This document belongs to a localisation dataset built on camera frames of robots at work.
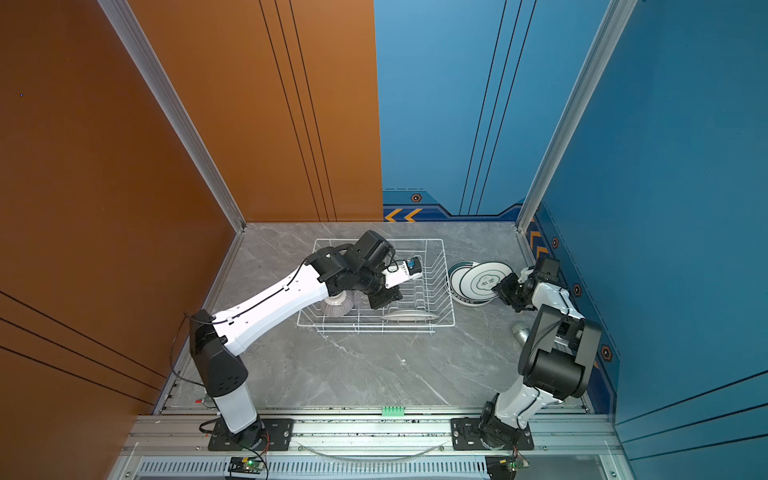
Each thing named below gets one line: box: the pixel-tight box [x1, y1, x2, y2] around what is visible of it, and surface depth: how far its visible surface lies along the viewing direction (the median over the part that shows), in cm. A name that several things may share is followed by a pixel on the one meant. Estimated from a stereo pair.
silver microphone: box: [511, 321, 530, 344], surface depth 89 cm
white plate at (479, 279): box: [460, 261, 513, 299], surface depth 101 cm
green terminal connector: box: [382, 406, 405, 417], surface depth 79 cm
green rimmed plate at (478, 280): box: [460, 262, 512, 300], surface depth 101 cm
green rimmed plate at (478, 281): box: [459, 261, 513, 300], surface depth 100 cm
